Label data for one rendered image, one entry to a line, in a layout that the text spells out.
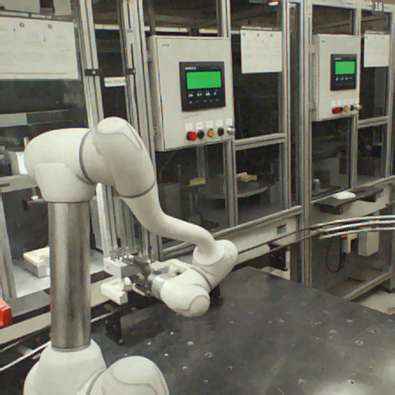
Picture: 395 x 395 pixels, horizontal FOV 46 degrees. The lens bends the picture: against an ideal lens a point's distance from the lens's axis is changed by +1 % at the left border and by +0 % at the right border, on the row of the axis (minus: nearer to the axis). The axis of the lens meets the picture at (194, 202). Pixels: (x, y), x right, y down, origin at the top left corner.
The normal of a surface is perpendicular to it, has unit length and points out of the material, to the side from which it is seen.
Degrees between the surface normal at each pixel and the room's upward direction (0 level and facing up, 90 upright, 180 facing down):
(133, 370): 6
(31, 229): 90
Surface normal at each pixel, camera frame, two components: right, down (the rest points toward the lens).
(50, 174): -0.35, 0.17
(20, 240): 0.64, 0.14
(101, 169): -0.15, 0.65
